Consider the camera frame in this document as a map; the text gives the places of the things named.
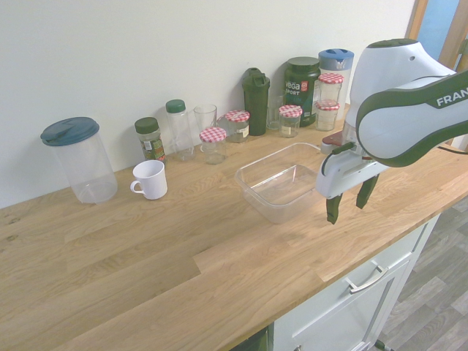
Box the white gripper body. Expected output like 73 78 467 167
314 146 388 200

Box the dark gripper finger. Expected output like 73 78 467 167
325 193 344 224
355 174 381 210

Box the cereal jar dark green lid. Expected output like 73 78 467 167
134 116 167 165

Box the clear rectangular plastic container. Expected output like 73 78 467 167
234 142 326 224

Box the glass jar red checked lid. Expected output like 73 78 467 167
317 72 345 103
199 127 227 165
278 105 303 139
223 110 251 143
314 100 341 132

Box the clear glass tumbler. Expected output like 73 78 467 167
266 95 286 131

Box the dark Vega protein tub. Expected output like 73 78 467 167
284 56 322 128

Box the white kitchen cabinet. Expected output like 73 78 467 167
272 215 439 351

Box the dark green shaker bottle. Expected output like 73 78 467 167
241 67 271 137

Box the clear pitcher blue lid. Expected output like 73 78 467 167
317 48 355 121

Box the clear bottle green cap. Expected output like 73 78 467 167
165 99 195 162

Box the white plastic mug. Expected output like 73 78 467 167
129 159 168 201

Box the large clear canister blue lid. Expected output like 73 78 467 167
39 116 118 204

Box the silver cabinet bar handle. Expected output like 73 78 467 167
343 265 389 295

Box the tall clear handled glass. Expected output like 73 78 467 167
192 104 219 147

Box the wooden door frame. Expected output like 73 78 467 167
404 0 468 74

